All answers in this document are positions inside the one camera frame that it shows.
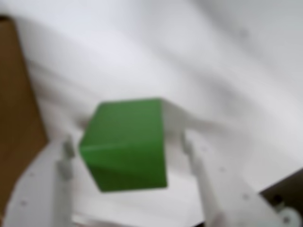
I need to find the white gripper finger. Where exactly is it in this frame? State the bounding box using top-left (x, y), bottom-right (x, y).
top-left (0, 135), bottom-right (76, 227)
top-left (180, 131), bottom-right (284, 227)

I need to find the green cube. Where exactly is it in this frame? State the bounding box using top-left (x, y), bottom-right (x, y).
top-left (79, 96), bottom-right (169, 193)

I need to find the brown cardboard box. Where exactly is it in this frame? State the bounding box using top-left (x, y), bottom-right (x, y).
top-left (0, 15), bottom-right (49, 212)

